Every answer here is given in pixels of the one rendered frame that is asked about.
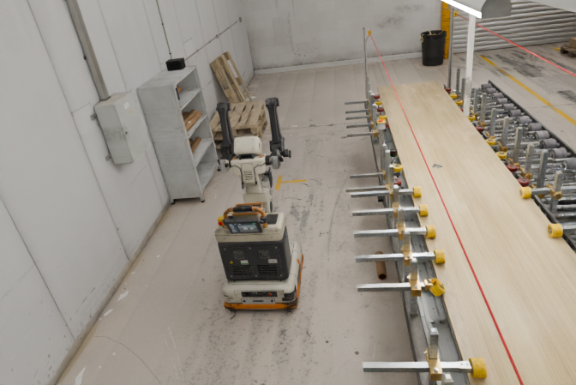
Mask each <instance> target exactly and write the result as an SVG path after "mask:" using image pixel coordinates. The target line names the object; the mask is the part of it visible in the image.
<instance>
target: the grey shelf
mask: <svg viewBox="0 0 576 385"><path fill-rule="evenodd" d="M195 75H196V76H195ZM197 76H198V77H197ZM196 78H197V80H196ZM197 82H198V83H197ZM176 85H177V86H179V87H180V88H181V89H182V91H181V92H180V93H179V97H180V100H178V98H177V92H176V89H175V86H176ZM198 86H199V87H198ZM171 92H172V93H171ZM137 93H138V95H139V98H140V102H141V106H142V109H143V112H144V115H145V118H146V120H147V126H148V128H149V132H150V135H151V137H152V140H153V145H154V148H155V152H156V154H157V157H158V160H159V165H160V168H161V171H162V174H163V177H164V180H165V185H166V188H167V190H168V194H169V197H170V199H171V204H175V202H174V201H173V199H179V198H193V197H200V198H201V202H204V201H205V200H204V196H203V192H204V190H205V188H206V186H207V184H208V183H209V181H210V179H211V177H212V176H213V174H214V172H215V170H216V168H217V167H218V171H221V169H220V166H219V163H218V162H217V161H218V155H217V152H216V148H215V144H214V140H213V133H212V130H211V126H210V122H209V118H208V115H207V108H206V104H205V100H204V96H203V92H202V89H201V82H200V78H199V74H198V70H197V67H196V65H192V66H186V67H185V68H184V69H180V70H173V71H168V69H163V70H162V71H160V72H159V73H158V74H157V75H155V76H154V77H152V78H151V79H150V80H148V81H146V82H145V83H143V84H142V85H141V86H139V87H138V88H137ZM200 93H201V94H200ZM172 95H173V97H172ZM203 102H204V103H203ZM202 104H203V105H202ZM203 107H204V109H203ZM192 110H197V111H201V112H202V116H201V117H200V118H199V119H198V121H197V122H196V123H195V124H194V125H193V126H192V127H191V128H190V130H189V131H188V132H187V131H186V128H185V124H184V121H183V115H182V114H183V113H184V112H185V111H187V112H188V113H190V112H191V111H192ZM178 118H179V119H178ZM206 119H207V120H206ZM179 121H180V123H179ZM180 124H181V125H180ZM209 127H210V128H209ZM151 131H152V132H151ZM182 131H183V132H182ZM209 133H210V135H209ZM197 136H199V137H200V138H201V141H200V143H199V144H198V146H197V148H196V149H195V151H194V152H193V153H192V151H191V147H190V144H189V139H192V140H193V141H194V140H195V138H196V137H197ZM210 136H211V138H210ZM185 143H186V145H185ZM186 147H187V148H186ZM187 150H188V151H187ZM214 150H215V151H214ZM213 151H214V152H213ZM214 155H215V156H214ZM162 164H163V165H162ZM172 197H173V199H172Z"/></svg>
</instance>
